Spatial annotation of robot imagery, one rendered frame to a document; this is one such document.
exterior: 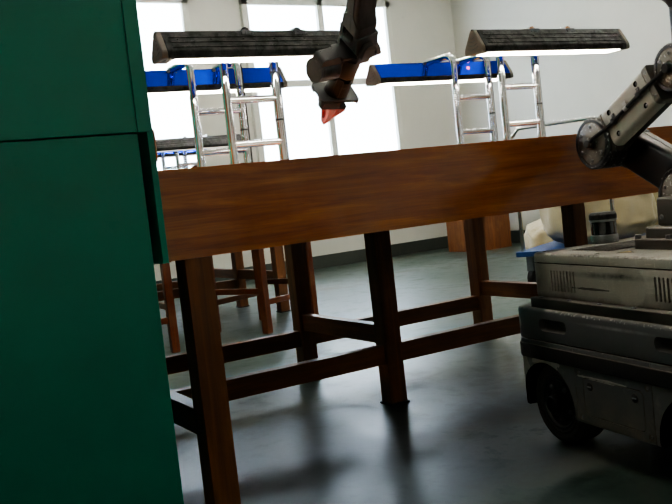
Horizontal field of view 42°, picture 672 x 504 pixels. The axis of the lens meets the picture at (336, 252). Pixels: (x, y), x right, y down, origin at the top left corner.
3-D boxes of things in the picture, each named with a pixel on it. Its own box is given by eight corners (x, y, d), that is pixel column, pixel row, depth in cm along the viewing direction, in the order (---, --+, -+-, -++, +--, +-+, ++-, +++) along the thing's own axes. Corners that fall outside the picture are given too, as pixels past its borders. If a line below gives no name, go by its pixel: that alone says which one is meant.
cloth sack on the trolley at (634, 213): (678, 231, 534) (673, 167, 531) (596, 246, 495) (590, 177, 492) (605, 233, 581) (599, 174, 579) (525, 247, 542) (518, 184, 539)
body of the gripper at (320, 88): (309, 88, 206) (318, 63, 201) (346, 87, 211) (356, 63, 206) (319, 107, 203) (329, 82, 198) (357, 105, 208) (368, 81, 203)
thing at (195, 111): (262, 202, 267) (244, 54, 264) (200, 209, 257) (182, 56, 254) (237, 205, 283) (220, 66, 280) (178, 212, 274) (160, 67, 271)
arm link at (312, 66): (378, 44, 193) (356, 19, 196) (339, 51, 186) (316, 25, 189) (360, 85, 201) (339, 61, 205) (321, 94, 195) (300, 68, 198)
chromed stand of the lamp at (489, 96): (506, 175, 315) (493, 49, 312) (462, 180, 305) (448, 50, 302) (472, 178, 332) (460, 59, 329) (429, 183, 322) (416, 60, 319)
